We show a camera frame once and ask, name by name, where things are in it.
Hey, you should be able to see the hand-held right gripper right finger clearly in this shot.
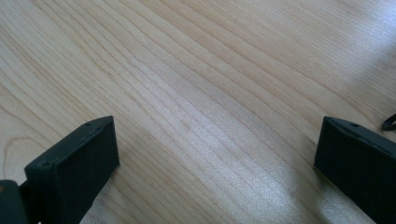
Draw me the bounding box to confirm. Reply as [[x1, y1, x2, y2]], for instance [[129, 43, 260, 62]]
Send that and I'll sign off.
[[313, 116, 396, 224]]

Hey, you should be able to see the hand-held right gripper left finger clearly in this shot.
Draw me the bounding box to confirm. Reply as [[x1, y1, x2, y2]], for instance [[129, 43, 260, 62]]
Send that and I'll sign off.
[[23, 115, 120, 224]]

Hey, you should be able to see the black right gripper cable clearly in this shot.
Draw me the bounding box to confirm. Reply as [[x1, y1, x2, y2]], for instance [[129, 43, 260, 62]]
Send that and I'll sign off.
[[381, 113, 396, 132]]

